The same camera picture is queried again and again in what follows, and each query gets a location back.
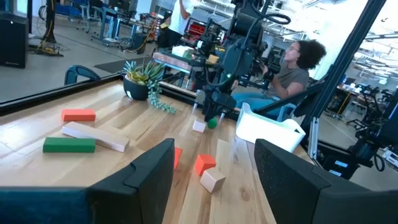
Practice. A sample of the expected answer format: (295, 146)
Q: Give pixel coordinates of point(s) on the green wooden cylinder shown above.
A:
(212, 123)

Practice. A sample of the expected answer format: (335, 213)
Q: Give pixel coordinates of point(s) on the green rectangular wooden block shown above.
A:
(68, 145)

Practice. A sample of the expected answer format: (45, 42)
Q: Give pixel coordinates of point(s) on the wooden top workbench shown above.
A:
(172, 61)

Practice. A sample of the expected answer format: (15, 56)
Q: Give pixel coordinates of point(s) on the black box cabinet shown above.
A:
(14, 40)

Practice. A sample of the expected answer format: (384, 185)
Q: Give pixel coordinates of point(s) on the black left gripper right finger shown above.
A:
(304, 193)

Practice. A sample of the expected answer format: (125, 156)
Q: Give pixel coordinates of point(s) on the black floor mat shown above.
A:
(118, 66)

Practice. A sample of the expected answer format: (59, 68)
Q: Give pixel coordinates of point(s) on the background black robot arm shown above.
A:
(385, 124)

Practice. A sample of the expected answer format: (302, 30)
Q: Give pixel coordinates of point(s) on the potted succulent plant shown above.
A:
(136, 90)

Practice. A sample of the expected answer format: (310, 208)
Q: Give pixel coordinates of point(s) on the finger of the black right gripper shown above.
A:
(215, 113)
(207, 115)

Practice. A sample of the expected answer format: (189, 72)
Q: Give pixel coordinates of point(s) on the natural wooden cube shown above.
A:
(212, 180)
(199, 126)

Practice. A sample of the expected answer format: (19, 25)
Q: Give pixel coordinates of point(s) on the small red wooden block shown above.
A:
(178, 157)

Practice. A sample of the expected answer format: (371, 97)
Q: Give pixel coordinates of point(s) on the person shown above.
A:
(292, 77)
(180, 18)

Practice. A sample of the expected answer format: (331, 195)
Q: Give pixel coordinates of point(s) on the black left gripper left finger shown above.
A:
(140, 193)

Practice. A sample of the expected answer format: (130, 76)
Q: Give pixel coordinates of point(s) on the red storage bins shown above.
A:
(196, 28)

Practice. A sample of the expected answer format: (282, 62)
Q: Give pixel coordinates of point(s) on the blue metal table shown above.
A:
(104, 25)

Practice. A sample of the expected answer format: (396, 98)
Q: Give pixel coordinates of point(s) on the red rectangular wooden block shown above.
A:
(78, 115)

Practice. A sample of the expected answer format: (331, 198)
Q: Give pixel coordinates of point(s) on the long natural wooden plank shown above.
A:
(93, 134)

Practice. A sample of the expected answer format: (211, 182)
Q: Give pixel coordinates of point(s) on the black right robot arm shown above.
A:
(239, 59)

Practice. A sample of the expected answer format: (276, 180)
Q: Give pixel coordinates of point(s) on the black aluminium table frame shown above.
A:
(62, 91)

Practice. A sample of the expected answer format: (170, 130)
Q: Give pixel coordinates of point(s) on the white plastic bin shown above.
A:
(267, 132)

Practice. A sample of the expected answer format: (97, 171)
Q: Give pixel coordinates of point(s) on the red wooden cube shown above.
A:
(204, 163)

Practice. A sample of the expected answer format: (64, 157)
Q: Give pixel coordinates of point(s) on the white box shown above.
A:
(182, 51)

